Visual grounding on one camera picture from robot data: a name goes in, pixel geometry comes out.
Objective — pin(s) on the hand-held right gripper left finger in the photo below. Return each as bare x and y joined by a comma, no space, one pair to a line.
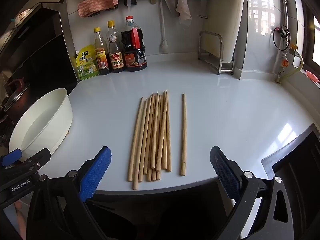
96,172

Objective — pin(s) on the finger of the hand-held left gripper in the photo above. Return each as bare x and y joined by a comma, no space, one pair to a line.
11,156
37,158

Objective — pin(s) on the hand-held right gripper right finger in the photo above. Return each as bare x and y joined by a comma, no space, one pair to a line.
225,172

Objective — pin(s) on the white plastic basin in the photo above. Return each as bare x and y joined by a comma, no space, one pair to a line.
42,125

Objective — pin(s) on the wooden chopstick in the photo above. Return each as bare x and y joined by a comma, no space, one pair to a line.
184,135

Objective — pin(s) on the bundle of wooden chopsticks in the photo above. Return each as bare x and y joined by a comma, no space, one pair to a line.
152,135

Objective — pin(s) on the dark pot with lid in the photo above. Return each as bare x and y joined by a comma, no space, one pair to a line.
16,97

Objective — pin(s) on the yellow seasoning pouch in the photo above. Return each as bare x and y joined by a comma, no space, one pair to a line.
86,62

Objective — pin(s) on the black range hood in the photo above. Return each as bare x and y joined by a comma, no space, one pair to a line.
37,47

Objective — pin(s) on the small yellow-cap vinegar bottle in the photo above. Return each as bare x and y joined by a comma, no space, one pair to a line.
102,55

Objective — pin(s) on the stainless steel rack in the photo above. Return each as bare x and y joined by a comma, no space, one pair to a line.
212,55

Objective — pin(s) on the yellow-cap soy sauce bottle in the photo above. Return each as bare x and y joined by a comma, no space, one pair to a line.
115,52

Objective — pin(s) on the white hanging bottle brush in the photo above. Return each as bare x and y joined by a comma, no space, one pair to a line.
163,42

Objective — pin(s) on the white cutting board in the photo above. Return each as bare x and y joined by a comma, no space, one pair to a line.
225,17

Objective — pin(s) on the pink dish cloth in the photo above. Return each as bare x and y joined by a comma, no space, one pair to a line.
96,3

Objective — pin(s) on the beige hanging rag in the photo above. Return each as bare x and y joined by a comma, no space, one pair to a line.
182,7

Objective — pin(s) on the white gas pipe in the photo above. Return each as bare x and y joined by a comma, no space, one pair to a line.
285,12

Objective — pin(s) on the window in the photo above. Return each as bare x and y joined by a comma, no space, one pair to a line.
313,25

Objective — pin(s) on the white hanging utensil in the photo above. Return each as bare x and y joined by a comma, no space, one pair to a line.
128,0

